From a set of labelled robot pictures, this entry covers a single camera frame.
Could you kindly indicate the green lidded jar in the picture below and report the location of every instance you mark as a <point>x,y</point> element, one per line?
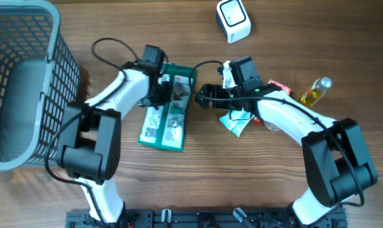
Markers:
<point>271,126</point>

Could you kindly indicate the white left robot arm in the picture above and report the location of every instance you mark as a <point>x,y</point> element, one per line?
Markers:
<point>89,140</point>

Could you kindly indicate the yellow dish soap bottle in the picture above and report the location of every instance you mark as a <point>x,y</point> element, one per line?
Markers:
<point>316,92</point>

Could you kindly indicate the grey plastic shopping basket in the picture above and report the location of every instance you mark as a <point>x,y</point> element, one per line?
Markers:
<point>38,78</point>

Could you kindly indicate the green 3M gloves package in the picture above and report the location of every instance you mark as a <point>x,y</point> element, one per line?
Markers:
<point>164,127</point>

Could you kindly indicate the orange Kleenex tissue pack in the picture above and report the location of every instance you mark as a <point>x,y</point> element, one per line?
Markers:
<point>286,89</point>

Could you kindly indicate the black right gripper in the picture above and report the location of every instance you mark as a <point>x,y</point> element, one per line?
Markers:
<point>219,90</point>

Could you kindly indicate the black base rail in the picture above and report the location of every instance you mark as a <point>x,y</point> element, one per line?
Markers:
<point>265,217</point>

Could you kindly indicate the light green wipes packet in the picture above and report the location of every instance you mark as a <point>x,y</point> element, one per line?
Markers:
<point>236,121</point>

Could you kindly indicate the white barcode scanner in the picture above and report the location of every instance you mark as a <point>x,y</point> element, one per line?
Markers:
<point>233,20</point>

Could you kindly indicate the red Nescafe sachet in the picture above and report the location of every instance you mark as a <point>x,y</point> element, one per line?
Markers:
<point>256,120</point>

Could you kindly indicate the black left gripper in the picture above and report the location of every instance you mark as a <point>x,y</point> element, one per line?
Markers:
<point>167,97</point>

